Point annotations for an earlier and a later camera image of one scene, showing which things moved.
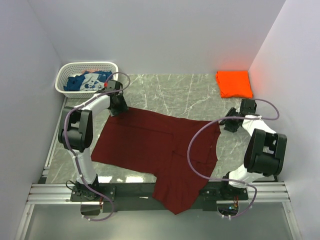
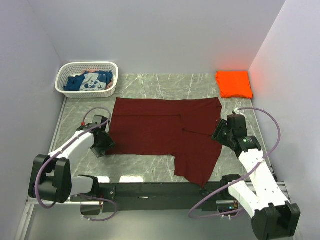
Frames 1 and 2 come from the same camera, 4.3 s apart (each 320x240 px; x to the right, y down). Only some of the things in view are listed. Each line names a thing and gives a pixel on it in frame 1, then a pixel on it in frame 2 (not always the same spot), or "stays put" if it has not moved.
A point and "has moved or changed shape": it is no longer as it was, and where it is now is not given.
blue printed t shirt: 88,81 stays put
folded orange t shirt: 234,83 stays put
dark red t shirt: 157,145 has moved or changed shape
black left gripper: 119,107 to 103,144
